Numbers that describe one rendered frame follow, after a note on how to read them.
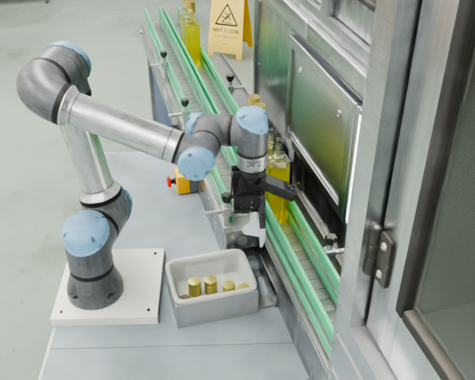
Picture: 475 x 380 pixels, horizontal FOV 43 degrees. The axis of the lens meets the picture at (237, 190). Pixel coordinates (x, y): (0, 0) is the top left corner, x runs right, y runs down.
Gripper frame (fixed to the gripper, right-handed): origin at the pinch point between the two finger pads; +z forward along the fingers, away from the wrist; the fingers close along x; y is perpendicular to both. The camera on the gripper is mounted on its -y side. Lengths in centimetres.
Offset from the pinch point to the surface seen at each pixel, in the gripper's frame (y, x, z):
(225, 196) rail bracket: 8.3, -7.1, -6.8
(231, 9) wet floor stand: -34, -354, 53
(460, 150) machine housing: 0, 89, -76
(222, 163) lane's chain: 5.5, -44.2, 5.9
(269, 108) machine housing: -15, -71, 0
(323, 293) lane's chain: -13.1, 19.4, 6.4
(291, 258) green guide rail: -6.0, 13.5, -0.9
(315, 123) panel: -18.6, -19.6, -20.4
